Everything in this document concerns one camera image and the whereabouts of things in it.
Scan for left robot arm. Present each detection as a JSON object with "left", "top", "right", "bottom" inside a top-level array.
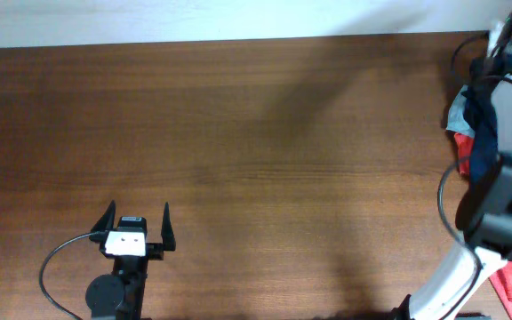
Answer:
[{"left": 85, "top": 202, "right": 176, "bottom": 320}]

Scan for navy blue shorts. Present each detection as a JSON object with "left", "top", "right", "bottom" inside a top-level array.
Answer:
[{"left": 462, "top": 86, "right": 498, "bottom": 185}]

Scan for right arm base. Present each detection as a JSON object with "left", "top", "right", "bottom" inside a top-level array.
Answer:
[{"left": 454, "top": 313, "right": 492, "bottom": 320}]

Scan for light blue garment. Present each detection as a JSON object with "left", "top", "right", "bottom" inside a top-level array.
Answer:
[{"left": 445, "top": 85, "right": 475, "bottom": 138}]

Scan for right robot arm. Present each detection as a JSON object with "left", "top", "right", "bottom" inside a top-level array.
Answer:
[{"left": 389, "top": 13, "right": 512, "bottom": 319}]

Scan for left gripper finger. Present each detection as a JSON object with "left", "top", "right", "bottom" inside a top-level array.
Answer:
[
  {"left": 89, "top": 200, "right": 116, "bottom": 243},
  {"left": 161, "top": 203, "right": 176, "bottom": 252}
]

